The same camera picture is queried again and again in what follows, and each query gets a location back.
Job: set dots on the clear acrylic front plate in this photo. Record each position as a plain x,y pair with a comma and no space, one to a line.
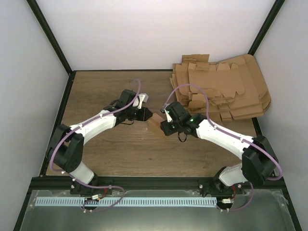
260,210

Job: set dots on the stack of flat cardboard blanks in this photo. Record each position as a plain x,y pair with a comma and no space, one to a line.
231,89

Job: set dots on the light blue slotted cable duct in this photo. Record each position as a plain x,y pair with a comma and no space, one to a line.
129,201

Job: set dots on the black front mounting rail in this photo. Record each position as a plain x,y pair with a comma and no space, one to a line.
205,184

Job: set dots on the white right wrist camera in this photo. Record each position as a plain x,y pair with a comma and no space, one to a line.
166,112

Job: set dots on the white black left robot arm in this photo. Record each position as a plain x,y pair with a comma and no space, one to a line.
65,149

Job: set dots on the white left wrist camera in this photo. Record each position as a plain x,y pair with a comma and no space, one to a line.
142,98

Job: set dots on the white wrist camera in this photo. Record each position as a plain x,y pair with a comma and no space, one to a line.
142,98
166,112

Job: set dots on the brown cardboard box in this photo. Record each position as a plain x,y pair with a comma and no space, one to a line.
154,125

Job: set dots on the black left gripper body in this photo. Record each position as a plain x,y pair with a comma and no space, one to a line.
140,117

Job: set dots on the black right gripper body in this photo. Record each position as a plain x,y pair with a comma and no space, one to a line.
170,131

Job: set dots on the black back left frame post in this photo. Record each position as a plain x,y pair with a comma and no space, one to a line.
34,6

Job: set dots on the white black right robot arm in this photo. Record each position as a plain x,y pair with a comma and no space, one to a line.
258,159

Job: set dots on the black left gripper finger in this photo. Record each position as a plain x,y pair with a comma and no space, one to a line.
146,118
148,112

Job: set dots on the black frame post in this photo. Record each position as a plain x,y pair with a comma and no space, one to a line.
266,26
34,6

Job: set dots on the black back right frame post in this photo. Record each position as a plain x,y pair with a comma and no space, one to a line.
266,26

